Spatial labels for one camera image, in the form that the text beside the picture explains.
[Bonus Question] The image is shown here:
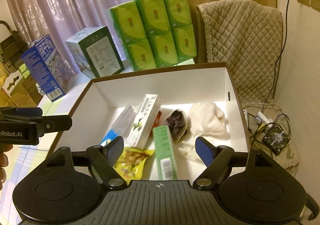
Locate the blue tall carton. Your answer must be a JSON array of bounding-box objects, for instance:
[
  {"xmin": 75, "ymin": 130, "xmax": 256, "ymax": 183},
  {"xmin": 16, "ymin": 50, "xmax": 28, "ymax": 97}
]
[{"xmin": 21, "ymin": 35, "xmax": 70, "ymax": 102}]

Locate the white sock bundle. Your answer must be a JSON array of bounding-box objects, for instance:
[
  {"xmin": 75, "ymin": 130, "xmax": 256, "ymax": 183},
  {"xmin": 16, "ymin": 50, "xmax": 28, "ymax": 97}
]
[{"xmin": 188, "ymin": 102, "xmax": 229, "ymax": 139}]

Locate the brown cardboard box white inside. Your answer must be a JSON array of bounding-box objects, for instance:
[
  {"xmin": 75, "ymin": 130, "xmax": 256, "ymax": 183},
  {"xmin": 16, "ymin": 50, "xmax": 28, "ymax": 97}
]
[{"xmin": 44, "ymin": 63, "xmax": 248, "ymax": 153}]

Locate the brown cardboard carton white handle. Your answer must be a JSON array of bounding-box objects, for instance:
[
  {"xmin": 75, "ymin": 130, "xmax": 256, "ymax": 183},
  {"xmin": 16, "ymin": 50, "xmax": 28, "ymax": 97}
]
[{"xmin": 1, "ymin": 71, "xmax": 43, "ymax": 108}]

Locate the black folding cart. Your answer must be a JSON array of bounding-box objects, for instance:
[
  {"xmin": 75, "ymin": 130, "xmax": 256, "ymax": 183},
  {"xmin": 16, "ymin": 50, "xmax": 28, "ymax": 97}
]
[{"xmin": 0, "ymin": 20, "xmax": 28, "ymax": 74}]

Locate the clear plastic blister pack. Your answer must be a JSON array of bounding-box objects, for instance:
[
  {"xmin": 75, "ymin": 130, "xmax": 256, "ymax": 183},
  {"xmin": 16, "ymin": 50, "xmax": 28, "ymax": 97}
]
[{"xmin": 178, "ymin": 146, "xmax": 202, "ymax": 163}]

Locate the green tissue pack bundle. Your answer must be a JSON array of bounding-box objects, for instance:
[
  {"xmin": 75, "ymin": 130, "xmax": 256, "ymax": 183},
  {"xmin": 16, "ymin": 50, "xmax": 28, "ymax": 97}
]
[{"xmin": 110, "ymin": 0, "xmax": 197, "ymax": 71}]

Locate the light blue green milk carton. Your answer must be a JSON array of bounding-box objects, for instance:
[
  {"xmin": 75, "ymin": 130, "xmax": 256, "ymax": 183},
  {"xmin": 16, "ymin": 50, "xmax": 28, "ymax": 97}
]
[{"xmin": 65, "ymin": 26, "xmax": 125, "ymax": 79}]

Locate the blue toothpaste tube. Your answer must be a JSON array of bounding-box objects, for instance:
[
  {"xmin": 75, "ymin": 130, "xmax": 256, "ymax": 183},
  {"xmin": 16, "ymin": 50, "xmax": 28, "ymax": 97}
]
[{"xmin": 100, "ymin": 129, "xmax": 118, "ymax": 146}]

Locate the red snack packet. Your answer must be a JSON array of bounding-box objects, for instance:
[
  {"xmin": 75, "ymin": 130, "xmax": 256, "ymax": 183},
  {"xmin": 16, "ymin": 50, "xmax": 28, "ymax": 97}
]
[{"xmin": 152, "ymin": 111, "xmax": 162, "ymax": 128}]

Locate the dark brown sock pair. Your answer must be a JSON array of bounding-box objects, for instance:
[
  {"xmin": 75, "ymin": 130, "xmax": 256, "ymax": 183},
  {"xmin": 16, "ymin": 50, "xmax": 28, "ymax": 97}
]
[{"xmin": 164, "ymin": 109, "xmax": 188, "ymax": 142}]

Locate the yellow plastic bag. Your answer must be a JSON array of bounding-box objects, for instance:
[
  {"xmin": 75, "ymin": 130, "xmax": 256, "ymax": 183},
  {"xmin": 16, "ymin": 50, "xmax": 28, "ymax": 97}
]
[{"xmin": 0, "ymin": 61, "xmax": 16, "ymax": 108}]

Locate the green white small carton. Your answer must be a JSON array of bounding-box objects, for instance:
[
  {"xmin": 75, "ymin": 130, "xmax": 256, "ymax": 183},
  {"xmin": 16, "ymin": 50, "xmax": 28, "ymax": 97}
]
[{"xmin": 152, "ymin": 125, "xmax": 178, "ymax": 181}]

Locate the dark power cable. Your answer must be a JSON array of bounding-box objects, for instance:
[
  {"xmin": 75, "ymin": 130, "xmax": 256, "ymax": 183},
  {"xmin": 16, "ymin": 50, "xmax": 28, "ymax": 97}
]
[{"xmin": 261, "ymin": 0, "xmax": 307, "ymax": 113}]

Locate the white power strip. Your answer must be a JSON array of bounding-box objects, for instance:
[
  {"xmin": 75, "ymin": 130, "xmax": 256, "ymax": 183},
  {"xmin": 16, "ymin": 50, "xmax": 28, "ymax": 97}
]
[{"xmin": 243, "ymin": 109, "xmax": 273, "ymax": 128}]

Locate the person's left hand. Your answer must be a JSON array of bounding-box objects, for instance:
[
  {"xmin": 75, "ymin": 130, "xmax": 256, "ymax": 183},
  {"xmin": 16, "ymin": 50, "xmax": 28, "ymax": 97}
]
[{"xmin": 0, "ymin": 145, "xmax": 13, "ymax": 190}]

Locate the black small fan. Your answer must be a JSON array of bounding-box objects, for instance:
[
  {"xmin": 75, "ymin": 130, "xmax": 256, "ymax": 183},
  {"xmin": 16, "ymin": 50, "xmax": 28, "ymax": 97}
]
[{"xmin": 263, "ymin": 124, "xmax": 291, "ymax": 155}]

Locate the beige quilted covered chair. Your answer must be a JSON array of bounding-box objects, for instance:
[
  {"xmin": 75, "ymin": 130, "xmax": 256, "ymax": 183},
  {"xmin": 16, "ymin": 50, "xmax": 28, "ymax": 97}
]
[{"xmin": 196, "ymin": 0, "xmax": 283, "ymax": 102}]

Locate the checked blue green bedsheet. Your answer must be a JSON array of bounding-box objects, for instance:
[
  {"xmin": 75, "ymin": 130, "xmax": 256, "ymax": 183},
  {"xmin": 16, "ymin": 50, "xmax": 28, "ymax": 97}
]
[{"xmin": 1, "ymin": 74, "xmax": 90, "ymax": 224}]

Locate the blue packet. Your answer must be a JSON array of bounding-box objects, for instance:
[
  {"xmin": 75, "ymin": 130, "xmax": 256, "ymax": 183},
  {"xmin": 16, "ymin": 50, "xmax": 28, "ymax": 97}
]
[{"xmin": 111, "ymin": 105, "xmax": 140, "ymax": 139}]

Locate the white medicine box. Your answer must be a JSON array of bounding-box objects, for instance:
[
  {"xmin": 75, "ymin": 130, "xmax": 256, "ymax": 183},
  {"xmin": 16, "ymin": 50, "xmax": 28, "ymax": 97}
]
[{"xmin": 126, "ymin": 94, "xmax": 162, "ymax": 150}]

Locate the yellow snack packet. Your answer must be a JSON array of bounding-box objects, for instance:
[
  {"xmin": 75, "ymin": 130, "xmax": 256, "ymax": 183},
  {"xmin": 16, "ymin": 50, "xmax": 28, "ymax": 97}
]
[{"xmin": 114, "ymin": 147, "xmax": 155, "ymax": 184}]

